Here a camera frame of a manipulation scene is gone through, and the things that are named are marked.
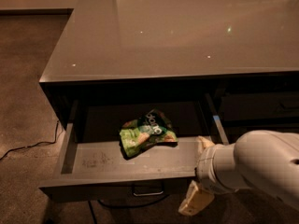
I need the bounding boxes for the grey cabinet with glossy top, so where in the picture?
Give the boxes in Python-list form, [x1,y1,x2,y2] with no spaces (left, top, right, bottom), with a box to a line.
[40,0,299,137]

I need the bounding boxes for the thin black floor cable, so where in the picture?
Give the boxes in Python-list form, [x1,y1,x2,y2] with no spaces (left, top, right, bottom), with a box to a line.
[0,120,61,161]

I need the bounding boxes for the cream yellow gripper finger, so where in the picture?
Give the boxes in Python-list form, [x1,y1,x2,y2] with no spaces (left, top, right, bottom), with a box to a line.
[178,181,215,216]

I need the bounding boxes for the drawer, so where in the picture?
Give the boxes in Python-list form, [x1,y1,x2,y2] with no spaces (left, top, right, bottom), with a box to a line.
[39,94,228,202]
[219,91,299,121]

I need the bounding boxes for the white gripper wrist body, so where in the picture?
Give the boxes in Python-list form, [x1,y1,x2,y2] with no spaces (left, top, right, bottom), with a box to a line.
[195,136,249,194]

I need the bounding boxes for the green snack bag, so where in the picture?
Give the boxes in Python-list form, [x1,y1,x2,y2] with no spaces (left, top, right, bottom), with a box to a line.
[120,109,178,159]

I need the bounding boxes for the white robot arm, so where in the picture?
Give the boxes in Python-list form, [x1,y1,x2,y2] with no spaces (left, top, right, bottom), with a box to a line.
[178,130,299,216]

